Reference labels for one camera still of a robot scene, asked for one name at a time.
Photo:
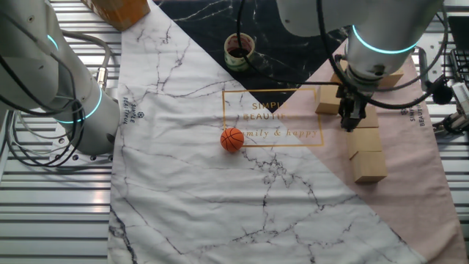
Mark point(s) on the small orange basketball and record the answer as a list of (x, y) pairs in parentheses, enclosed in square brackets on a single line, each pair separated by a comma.
[(232, 139)]

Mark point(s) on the black device mount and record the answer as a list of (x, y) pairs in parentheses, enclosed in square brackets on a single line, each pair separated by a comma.
[(454, 124)]

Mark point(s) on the open cardboard box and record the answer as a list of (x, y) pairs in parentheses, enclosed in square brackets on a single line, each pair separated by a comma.
[(117, 11)]

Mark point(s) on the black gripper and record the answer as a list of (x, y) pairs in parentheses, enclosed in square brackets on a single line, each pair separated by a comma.
[(351, 98)]

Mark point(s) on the roll of clear tape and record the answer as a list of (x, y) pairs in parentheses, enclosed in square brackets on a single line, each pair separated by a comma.
[(234, 61)]

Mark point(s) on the small silver device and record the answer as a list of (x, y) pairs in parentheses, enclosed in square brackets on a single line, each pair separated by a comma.
[(461, 97)]

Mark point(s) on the marble pink black cloth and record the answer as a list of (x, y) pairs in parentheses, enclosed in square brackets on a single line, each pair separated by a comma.
[(201, 201)]

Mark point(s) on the wooden cube block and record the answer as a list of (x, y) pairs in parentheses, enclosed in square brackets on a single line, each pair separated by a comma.
[(336, 76), (372, 119), (393, 78), (326, 99), (368, 168), (364, 141)]

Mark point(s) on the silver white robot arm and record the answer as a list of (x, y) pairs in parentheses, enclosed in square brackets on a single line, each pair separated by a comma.
[(384, 29)]

